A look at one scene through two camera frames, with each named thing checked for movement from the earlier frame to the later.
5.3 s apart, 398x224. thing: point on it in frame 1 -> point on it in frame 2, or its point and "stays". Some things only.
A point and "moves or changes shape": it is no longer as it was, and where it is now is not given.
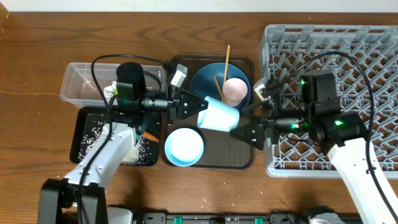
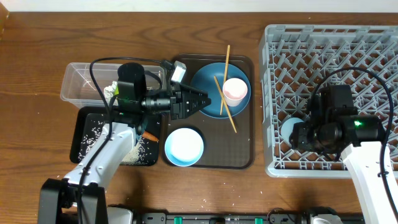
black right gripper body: (291, 121) -> (306, 137)
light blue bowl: (184, 147) stays
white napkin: (111, 91) stays
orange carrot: (148, 135) stays
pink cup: (234, 91) stays
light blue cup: (219, 116) moves or changes shape
